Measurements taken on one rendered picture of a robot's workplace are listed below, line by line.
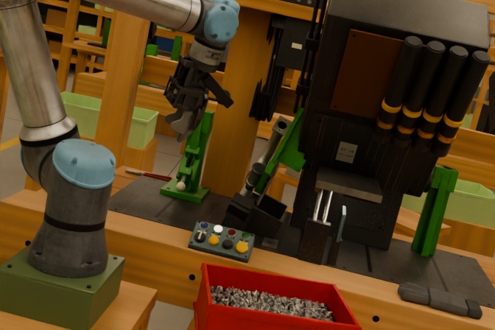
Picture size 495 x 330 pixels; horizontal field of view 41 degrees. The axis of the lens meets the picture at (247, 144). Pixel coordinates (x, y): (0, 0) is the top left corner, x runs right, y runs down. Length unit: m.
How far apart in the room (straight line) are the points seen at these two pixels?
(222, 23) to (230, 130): 0.89
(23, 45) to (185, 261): 0.65
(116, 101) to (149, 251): 0.73
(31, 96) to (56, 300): 0.38
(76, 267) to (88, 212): 0.10
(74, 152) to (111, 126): 0.99
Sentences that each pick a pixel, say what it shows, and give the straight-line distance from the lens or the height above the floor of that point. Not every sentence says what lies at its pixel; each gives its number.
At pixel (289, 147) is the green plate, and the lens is 1.76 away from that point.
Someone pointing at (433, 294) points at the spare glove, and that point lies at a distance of 1.67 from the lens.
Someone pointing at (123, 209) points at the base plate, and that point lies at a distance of 1.80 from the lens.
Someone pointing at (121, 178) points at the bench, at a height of 0.88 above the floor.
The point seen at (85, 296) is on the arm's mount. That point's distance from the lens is 1.24.
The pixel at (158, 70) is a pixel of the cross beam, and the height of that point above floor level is 1.24.
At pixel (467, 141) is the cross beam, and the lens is 2.25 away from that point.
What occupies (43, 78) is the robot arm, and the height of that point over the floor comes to 1.27.
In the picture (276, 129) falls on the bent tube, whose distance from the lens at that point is 1.81.
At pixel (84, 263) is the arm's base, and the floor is 0.96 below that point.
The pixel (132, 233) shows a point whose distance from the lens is 1.64.
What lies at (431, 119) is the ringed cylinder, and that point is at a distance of 1.55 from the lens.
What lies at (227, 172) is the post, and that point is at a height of 0.97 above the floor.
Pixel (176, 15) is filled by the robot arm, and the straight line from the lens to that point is 1.26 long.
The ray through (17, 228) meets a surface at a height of 0.84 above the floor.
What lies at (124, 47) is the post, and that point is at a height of 1.29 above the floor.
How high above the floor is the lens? 1.46
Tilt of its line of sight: 10 degrees down
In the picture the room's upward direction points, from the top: 13 degrees clockwise
